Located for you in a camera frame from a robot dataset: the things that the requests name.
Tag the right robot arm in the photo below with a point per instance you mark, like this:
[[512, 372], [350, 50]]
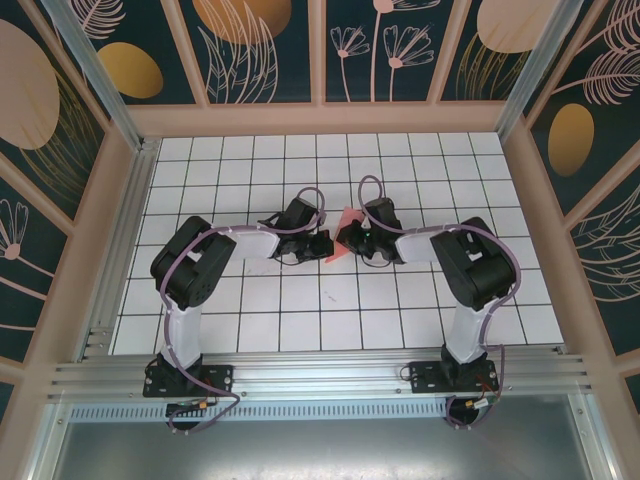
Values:
[[475, 270]]

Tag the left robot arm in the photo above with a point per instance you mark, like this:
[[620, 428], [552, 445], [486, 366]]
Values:
[[192, 265]]

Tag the peach circle gold leaves panel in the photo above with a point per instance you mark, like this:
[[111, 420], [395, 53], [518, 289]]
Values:
[[480, 60]]

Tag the long aluminium base rail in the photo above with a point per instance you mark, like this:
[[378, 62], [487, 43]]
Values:
[[325, 372]]

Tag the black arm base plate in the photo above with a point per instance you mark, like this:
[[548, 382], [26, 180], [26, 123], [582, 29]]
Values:
[[425, 377], [220, 380]]

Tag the aluminium side rail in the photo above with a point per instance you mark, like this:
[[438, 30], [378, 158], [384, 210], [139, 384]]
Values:
[[135, 200]]

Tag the pink flowers wall panel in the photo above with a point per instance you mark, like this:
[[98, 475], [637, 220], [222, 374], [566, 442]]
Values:
[[380, 60]]

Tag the orange circle leaves wall panel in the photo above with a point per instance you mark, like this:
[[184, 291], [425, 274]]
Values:
[[240, 50]]

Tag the aluminium corner post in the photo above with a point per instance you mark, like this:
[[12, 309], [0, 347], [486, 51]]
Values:
[[530, 75], [95, 75]]

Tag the pink leaf outlines wall panel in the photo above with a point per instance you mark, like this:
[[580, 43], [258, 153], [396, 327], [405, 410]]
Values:
[[610, 260]]

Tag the golden oval feather wall panel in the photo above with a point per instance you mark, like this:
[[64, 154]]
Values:
[[590, 100]]

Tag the single flower outline wall panel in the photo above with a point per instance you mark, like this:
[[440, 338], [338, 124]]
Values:
[[25, 275]]

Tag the large peach circle wall panel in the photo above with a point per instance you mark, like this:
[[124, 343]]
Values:
[[50, 125]]

